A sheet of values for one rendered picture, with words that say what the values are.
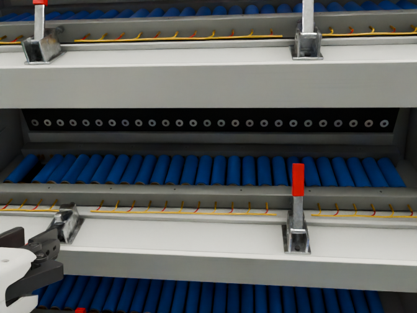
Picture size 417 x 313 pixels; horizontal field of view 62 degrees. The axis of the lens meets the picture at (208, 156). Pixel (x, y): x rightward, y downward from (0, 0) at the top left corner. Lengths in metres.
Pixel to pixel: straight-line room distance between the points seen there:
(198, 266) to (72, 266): 0.15
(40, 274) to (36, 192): 0.20
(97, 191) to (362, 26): 0.36
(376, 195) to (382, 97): 0.13
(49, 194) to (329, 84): 0.36
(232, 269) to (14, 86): 0.30
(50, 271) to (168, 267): 0.15
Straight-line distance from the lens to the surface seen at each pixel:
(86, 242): 0.43
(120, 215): 0.44
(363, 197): 0.45
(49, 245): 0.37
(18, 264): 0.30
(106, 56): 0.39
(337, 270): 0.41
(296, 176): 0.38
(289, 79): 0.34
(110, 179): 0.48
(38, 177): 0.53
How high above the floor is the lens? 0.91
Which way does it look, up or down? 14 degrees down
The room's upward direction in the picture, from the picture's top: 1 degrees counter-clockwise
